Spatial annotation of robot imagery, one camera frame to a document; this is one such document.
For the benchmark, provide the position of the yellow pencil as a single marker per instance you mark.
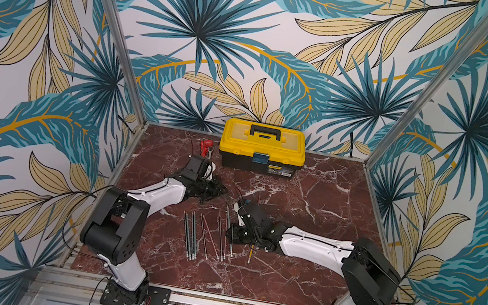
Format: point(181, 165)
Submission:
point(250, 255)

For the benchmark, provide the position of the red object behind toolbox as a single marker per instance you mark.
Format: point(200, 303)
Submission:
point(205, 146)

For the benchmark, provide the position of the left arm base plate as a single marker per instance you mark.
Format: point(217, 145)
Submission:
point(151, 295)

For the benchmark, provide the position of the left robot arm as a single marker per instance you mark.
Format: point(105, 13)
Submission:
point(116, 224)

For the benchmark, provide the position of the teal pencil group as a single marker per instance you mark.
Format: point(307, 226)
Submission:
point(229, 231)

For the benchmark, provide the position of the green pencil with eraser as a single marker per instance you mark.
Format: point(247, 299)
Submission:
point(195, 242)

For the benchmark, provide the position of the yellow black toolbox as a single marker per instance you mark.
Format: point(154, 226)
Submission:
point(261, 148)

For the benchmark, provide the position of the red capped pencil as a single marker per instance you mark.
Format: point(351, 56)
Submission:
point(211, 239)

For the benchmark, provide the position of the dark blue printed pencil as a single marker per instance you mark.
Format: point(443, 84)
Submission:
point(194, 218)

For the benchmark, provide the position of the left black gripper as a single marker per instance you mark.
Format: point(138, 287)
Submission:
point(218, 190)

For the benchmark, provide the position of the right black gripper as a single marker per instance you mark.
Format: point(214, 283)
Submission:
point(244, 216)

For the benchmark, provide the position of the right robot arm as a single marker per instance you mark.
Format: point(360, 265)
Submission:
point(370, 278)

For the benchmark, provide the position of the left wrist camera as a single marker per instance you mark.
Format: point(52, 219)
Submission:
point(198, 167)

